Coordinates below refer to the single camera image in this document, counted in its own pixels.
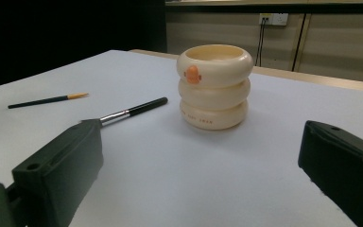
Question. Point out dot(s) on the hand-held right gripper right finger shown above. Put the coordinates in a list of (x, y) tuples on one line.
[(343, 170)]

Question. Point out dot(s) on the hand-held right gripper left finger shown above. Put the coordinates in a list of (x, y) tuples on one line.
[(60, 167)]

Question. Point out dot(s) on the thin black yellow-tipped brush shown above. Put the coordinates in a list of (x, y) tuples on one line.
[(44, 101)]

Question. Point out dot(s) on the black makeup brush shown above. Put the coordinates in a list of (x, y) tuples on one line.
[(145, 107)]

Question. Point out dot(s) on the cream ringed brush holder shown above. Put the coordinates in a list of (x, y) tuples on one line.
[(214, 88)]

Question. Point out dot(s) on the white table sheet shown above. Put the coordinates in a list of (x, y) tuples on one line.
[(170, 176)]

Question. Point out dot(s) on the black curtain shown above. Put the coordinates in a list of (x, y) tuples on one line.
[(60, 34)]

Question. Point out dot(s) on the white wall socket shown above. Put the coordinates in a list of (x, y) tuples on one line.
[(274, 19)]

